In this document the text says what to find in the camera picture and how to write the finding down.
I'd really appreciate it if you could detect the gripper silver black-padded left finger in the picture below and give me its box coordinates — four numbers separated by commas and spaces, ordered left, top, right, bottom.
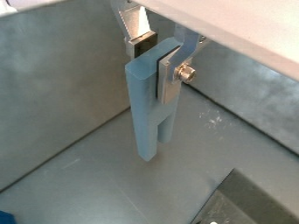
110, 0, 158, 59

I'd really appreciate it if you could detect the light blue square-circle object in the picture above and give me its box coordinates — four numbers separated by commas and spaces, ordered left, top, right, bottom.
124, 37, 183, 163

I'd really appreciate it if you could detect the black curved fixture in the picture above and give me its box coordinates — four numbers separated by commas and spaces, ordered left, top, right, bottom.
191, 169, 299, 224

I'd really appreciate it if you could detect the blue shape-sorter base block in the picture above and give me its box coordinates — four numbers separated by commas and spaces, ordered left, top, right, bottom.
0, 211, 16, 224

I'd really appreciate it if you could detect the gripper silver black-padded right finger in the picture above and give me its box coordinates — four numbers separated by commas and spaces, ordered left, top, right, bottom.
156, 24, 211, 104

